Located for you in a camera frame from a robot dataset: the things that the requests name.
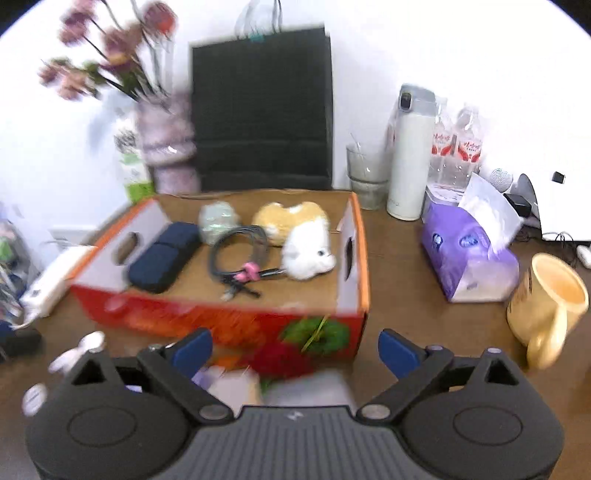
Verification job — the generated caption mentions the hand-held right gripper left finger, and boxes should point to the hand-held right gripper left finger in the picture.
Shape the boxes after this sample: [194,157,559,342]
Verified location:
[55,329,234,424]

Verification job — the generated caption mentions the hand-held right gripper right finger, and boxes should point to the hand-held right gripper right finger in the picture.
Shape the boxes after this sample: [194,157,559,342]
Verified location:
[358,329,529,424]

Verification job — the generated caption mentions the red cardboard box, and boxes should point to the red cardboard box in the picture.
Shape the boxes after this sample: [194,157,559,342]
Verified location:
[69,188,371,376]

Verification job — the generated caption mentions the brown wooden desktop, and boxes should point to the brown wooden desktop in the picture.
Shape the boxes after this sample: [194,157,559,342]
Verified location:
[0,185,591,462]

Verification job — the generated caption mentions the red artificial rose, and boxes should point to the red artificial rose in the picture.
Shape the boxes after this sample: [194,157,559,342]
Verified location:
[257,316,350,380]

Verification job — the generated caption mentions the dark blue zip case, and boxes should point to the dark blue zip case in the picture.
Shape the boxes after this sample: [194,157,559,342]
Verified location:
[127,222,202,294]

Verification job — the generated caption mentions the purple tissue pack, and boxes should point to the purple tissue pack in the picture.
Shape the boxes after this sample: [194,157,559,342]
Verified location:
[420,173,525,304]

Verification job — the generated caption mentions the small white pinkish object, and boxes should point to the small white pinkish object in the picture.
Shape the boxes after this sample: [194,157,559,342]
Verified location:
[48,331,107,374]

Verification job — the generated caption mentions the pale green wrapped bundle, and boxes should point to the pale green wrapped bundle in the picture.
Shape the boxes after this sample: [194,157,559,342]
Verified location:
[198,202,241,245]

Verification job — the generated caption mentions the yellow and white plush toy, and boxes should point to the yellow and white plush toy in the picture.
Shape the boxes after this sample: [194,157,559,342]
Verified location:
[253,201,338,281]

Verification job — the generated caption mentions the yellow ceramic mug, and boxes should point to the yellow ceramic mug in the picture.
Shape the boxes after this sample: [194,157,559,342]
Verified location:
[506,253,591,370]

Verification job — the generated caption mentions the white power bank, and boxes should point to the white power bank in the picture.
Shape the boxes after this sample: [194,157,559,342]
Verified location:
[21,244,99,320]

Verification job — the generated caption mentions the clear glass cup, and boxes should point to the clear glass cup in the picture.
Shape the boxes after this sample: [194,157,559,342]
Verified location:
[346,142,391,210]

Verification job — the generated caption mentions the white thermos bottle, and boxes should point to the white thermos bottle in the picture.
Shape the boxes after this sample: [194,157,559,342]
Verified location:
[387,84,437,221]

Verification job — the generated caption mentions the white and green milk carton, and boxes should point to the white and green milk carton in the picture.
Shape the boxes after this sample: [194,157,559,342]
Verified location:
[113,106,155,205]

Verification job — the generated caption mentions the white round mesh object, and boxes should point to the white round mesh object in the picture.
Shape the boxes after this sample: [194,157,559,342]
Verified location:
[489,168,514,192]

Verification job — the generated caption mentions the clear water bottle red label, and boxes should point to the clear water bottle red label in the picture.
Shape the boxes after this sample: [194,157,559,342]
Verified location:
[455,106,485,185]
[429,99,458,186]

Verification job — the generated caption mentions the purple ribbed vase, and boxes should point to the purple ribbed vase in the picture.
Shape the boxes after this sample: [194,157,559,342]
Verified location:
[136,92,202,195]

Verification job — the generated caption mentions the coiled black cable pink tie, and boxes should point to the coiled black cable pink tie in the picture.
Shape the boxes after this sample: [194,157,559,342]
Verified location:
[209,224,287,302]

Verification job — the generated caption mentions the tangled thin cables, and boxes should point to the tangled thin cables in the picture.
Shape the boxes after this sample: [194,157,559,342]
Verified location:
[522,228,591,268]

